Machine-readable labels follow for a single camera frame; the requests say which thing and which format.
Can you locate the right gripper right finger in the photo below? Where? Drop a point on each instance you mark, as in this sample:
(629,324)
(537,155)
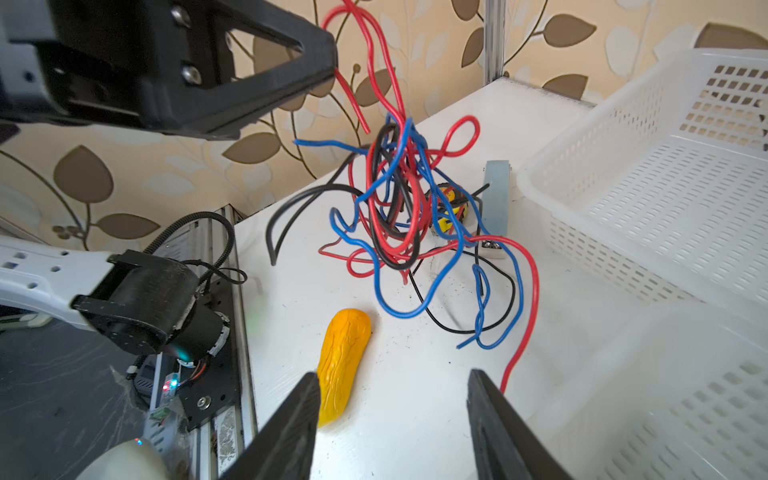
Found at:
(503,444)

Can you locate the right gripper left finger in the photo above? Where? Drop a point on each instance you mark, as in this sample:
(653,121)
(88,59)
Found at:
(284,447)

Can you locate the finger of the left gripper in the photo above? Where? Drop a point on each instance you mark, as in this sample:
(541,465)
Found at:
(226,108)

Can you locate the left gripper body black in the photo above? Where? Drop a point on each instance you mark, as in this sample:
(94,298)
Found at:
(142,65)

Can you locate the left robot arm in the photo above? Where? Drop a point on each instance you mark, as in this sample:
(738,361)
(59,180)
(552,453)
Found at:
(143,303)

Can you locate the yellow plastic corn toy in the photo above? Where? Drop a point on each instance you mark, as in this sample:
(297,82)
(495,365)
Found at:
(345,341)

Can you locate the white plastic bottle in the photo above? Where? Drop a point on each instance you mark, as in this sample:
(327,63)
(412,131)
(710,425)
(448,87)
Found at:
(134,459)

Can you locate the white basket front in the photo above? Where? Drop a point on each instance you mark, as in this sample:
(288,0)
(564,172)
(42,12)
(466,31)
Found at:
(672,390)

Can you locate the white basket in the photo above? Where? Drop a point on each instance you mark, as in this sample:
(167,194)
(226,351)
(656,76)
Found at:
(662,189)
(672,390)

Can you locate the yellow black tape measure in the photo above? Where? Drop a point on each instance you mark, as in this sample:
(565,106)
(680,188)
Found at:
(441,224)

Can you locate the grey blue stapler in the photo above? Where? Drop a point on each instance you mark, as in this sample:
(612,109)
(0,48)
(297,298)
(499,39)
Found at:
(495,198)

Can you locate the white basket back left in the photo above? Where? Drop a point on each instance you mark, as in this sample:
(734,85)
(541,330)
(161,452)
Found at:
(662,189)

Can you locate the aluminium frame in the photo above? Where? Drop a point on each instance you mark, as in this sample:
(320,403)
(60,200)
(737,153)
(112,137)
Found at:
(494,39)

